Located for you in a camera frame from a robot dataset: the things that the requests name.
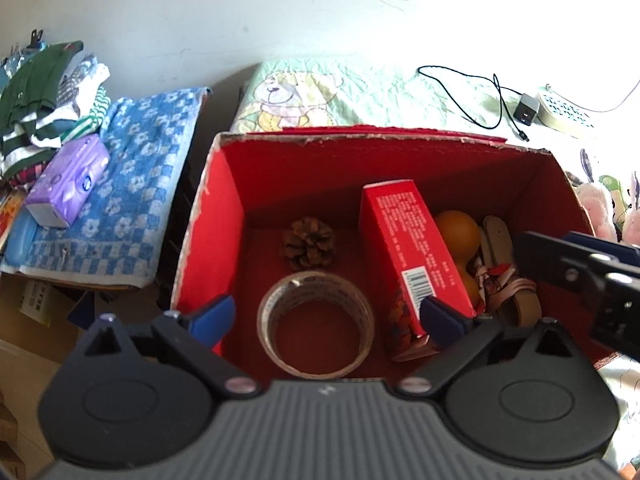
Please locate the large red cardboard box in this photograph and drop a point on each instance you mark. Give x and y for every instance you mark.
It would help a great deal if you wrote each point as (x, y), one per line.
(320, 185)

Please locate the clear packing tape roll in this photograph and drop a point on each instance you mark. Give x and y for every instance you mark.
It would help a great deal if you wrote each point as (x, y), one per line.
(270, 325)

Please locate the brown cardboard box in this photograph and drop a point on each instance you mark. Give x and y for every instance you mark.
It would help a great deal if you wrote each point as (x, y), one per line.
(25, 320)

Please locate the cream power strip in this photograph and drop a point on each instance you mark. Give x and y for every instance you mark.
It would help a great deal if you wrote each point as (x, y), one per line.
(567, 115)

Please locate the small green toy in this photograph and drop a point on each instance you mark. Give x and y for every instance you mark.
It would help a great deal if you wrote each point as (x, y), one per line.
(611, 195)

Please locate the brown pine cone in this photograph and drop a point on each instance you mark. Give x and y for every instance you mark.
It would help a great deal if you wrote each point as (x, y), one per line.
(309, 245)

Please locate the black clip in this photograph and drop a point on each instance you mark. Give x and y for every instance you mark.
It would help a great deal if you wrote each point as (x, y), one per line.
(36, 37)

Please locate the colourful picture book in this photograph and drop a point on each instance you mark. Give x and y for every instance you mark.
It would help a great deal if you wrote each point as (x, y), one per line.
(11, 215)

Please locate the orange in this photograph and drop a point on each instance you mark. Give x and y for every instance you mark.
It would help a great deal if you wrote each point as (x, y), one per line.
(469, 285)
(457, 232)

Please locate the purple tissue pack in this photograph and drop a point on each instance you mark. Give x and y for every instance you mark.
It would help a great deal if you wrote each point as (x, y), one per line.
(67, 180)

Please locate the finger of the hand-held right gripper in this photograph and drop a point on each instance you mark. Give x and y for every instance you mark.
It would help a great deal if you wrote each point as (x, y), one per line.
(560, 260)
(605, 247)

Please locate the small red carton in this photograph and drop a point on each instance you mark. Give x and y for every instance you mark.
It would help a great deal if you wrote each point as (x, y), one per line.
(405, 240)

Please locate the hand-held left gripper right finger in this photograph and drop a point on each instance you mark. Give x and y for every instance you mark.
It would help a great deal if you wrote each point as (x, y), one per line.
(445, 317)

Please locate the black charger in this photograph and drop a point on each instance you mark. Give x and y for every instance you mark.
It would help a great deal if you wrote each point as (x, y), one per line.
(526, 110)

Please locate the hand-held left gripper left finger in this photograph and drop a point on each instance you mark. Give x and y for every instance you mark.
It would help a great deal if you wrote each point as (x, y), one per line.
(215, 317)

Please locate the blue wipes pack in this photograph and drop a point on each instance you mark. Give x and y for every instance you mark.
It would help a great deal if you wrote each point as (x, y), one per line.
(22, 235)

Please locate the stack of folded clothes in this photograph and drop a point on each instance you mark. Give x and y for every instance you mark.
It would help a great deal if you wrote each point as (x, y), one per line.
(35, 90)

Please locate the pale pink bunny plush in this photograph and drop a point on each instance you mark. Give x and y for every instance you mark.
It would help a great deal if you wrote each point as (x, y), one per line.
(595, 205)

